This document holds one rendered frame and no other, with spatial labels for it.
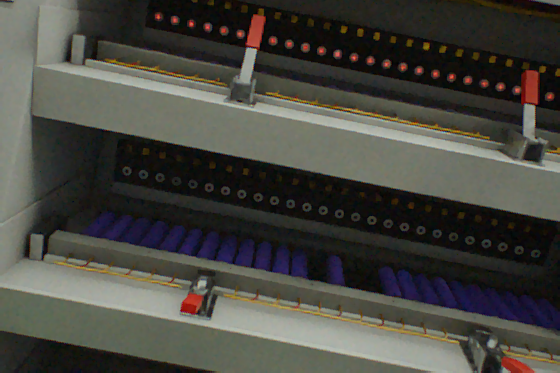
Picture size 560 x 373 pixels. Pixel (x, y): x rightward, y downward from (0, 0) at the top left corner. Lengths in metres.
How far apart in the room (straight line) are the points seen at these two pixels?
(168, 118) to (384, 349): 0.29
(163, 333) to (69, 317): 0.08
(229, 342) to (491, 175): 0.28
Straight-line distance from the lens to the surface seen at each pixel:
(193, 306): 0.39
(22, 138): 0.49
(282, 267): 0.52
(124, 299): 0.48
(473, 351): 0.52
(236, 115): 0.43
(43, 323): 0.50
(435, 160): 0.46
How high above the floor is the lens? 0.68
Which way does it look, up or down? 1 degrees up
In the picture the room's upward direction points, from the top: 11 degrees clockwise
